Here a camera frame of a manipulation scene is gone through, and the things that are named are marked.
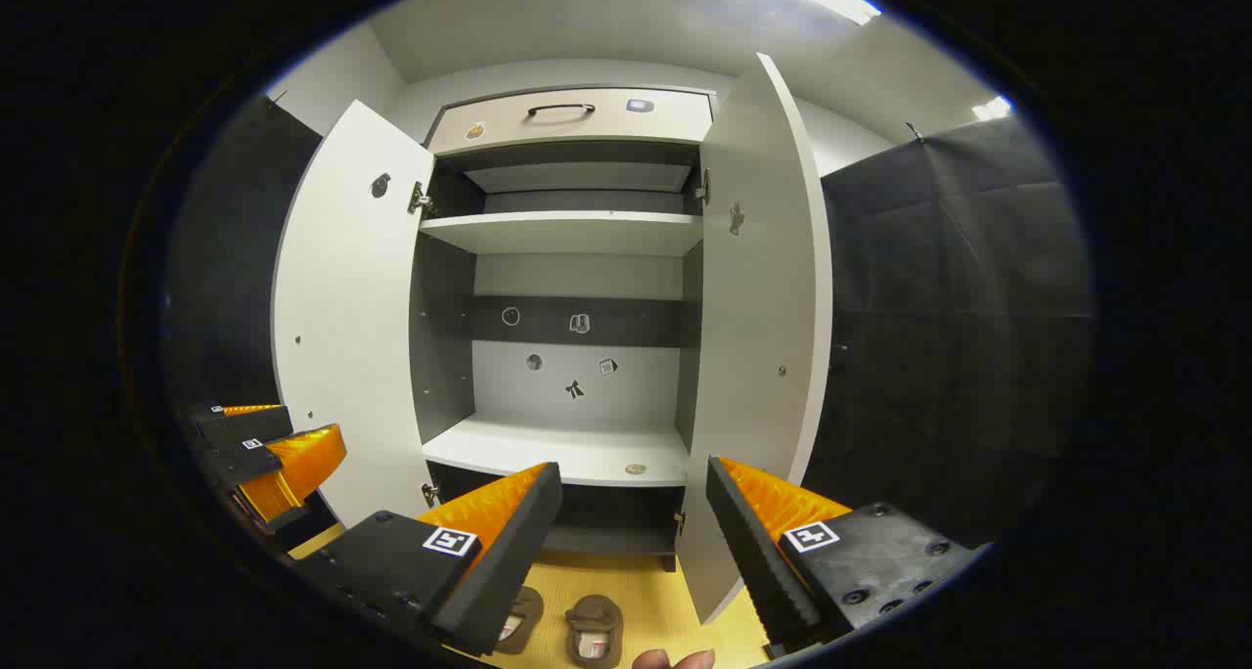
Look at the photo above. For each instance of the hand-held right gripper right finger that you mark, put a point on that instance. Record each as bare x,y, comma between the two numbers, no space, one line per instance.
748,552

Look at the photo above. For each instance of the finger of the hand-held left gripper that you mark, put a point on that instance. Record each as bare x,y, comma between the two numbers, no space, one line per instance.
293,464
245,424

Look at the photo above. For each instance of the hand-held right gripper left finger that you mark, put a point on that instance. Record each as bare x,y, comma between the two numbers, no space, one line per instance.
523,542

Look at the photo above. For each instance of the white shoe cabinet door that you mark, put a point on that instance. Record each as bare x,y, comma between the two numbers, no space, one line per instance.
342,307
753,356

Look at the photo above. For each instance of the white cabinet shelf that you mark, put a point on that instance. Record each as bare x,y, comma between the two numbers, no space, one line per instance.
548,449
567,231

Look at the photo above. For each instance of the beige cabinet drawer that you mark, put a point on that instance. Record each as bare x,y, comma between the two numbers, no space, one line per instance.
548,133

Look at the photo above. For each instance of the black backdrop cloth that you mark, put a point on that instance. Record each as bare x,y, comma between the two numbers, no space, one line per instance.
959,307

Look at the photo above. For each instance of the small ceiling light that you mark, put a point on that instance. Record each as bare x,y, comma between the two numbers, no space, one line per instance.
991,109

